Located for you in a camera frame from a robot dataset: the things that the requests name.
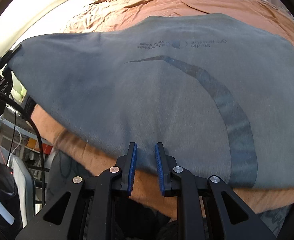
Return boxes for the grey t-shirt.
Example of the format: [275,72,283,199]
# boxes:
[6,13,294,190]

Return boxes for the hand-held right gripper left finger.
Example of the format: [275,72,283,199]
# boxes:
[16,142,138,240]

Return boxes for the light green cloth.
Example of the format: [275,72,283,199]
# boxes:
[11,79,29,100]

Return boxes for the white curved tube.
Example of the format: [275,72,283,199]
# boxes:
[0,181,15,227]

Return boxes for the storage rack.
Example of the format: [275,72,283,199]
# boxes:
[0,100,55,205]

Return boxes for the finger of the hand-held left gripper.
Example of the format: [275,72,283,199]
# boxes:
[2,44,22,68]

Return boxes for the orange duvet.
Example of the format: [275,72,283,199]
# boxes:
[31,0,294,220]

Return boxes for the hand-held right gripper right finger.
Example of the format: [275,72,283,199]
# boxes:
[155,142,277,240]

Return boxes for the thin black cable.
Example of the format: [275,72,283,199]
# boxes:
[10,95,17,170]

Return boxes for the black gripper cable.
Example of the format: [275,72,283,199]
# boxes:
[0,90,47,200]

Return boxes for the grey printed pants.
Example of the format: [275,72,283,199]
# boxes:
[46,152,294,240]

